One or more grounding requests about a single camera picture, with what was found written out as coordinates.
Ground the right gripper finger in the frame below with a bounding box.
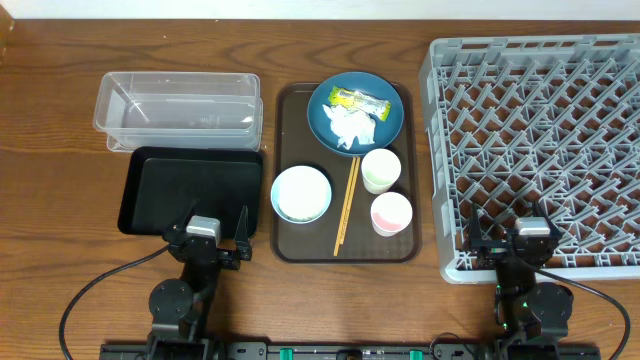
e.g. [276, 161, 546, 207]
[532, 202, 553, 235]
[466, 204, 483, 250]

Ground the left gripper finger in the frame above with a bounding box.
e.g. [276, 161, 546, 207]
[234, 206, 252, 261]
[172, 199, 199, 231]

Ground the light blue bowl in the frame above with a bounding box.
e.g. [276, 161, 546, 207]
[270, 165, 332, 224]

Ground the white cup pink inside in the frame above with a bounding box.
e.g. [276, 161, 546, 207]
[370, 192, 413, 237]

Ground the white cup green inside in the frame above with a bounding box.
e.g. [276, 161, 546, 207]
[361, 148, 401, 195]

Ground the white tissue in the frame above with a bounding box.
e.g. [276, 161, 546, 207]
[322, 104, 376, 150]

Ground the dark blue plate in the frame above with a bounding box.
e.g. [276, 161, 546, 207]
[307, 72, 405, 156]

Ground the yellow snack wrapper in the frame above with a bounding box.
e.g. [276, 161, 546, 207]
[328, 86, 391, 121]

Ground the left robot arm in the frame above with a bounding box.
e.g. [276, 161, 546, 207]
[148, 206, 252, 359]

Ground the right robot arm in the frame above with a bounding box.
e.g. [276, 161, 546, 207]
[467, 204, 574, 359]

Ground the grey dishwasher rack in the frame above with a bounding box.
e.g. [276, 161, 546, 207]
[419, 34, 639, 284]

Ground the clear plastic waste bin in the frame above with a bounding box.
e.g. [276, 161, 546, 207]
[93, 71, 263, 152]

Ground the black plastic tray bin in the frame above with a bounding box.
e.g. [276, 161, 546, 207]
[117, 147, 263, 239]

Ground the brown serving tray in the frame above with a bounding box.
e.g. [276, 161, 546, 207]
[271, 83, 422, 264]

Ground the wooden chopstick left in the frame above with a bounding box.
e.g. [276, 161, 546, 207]
[333, 157, 360, 256]

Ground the wooden chopstick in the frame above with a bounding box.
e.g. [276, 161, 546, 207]
[339, 157, 361, 245]
[333, 157, 360, 256]

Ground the wooden chopstick right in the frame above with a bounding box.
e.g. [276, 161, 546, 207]
[339, 157, 361, 245]

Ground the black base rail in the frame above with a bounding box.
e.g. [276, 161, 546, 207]
[99, 341, 601, 360]

